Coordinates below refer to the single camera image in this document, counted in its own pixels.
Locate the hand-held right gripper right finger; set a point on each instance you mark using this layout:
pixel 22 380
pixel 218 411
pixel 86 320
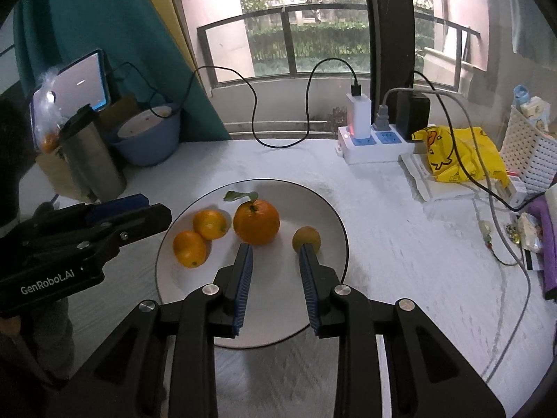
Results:
pixel 310 287

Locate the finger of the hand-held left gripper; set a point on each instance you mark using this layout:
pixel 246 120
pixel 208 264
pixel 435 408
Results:
pixel 139 224
pixel 122 204

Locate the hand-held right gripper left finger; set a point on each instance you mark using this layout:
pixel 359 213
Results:
pixel 243 287

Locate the white bowl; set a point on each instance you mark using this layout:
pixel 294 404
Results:
pixel 272 305

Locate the yellow-brown kiwi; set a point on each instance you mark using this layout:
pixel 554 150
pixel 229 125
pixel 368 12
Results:
pixel 307 237

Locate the small orange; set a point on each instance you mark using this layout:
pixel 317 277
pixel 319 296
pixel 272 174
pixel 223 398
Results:
pixel 189 249
pixel 210 225

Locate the large orange with leaf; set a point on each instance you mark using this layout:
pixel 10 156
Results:
pixel 256 224

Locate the stainless steel tumbler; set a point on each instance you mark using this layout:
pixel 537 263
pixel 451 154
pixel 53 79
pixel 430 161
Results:
pixel 91 161

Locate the blue plastic basin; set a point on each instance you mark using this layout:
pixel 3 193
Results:
pixel 148 148

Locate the white textured tablecloth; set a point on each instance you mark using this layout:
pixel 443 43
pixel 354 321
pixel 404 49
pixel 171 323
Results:
pixel 391 248

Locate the cardboard box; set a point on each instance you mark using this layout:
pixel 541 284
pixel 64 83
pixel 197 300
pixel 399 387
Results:
pixel 119 111

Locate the clear plastic bag with fruit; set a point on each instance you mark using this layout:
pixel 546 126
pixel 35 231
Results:
pixel 43 109

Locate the tablet with lit screen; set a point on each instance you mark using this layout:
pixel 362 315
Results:
pixel 82 82

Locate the white power strip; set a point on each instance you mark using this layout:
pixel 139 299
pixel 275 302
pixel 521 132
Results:
pixel 361 150

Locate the white foam tray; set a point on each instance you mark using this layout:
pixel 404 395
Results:
pixel 417 178

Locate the white charger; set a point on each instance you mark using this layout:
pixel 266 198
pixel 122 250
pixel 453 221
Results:
pixel 359 115

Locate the teal curtain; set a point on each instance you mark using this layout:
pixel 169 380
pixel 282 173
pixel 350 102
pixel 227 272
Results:
pixel 108 17

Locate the black power adapter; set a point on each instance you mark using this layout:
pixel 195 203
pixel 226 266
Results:
pixel 411 115

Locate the yellow curtain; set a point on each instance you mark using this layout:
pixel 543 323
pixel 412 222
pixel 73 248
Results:
pixel 167 8

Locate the yellow plastic bag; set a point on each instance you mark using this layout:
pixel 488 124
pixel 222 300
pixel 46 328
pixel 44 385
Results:
pixel 487 156

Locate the small white red box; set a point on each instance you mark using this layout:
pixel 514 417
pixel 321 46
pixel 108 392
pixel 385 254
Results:
pixel 511 189

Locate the small floral packet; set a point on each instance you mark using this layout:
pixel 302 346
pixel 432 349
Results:
pixel 531 230

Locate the purple cloth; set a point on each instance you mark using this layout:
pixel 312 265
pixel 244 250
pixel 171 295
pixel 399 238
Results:
pixel 549 226

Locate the balcony railing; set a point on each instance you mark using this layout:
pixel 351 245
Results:
pixel 283 8

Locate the white perforated basket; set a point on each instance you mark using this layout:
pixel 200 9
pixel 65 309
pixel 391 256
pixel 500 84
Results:
pixel 531 152

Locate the pastel packets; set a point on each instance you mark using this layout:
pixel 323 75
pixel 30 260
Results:
pixel 533 109

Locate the hanging grey cloth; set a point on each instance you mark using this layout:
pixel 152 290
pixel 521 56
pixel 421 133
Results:
pixel 535 35

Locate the black window frame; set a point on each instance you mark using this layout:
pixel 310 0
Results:
pixel 387 30

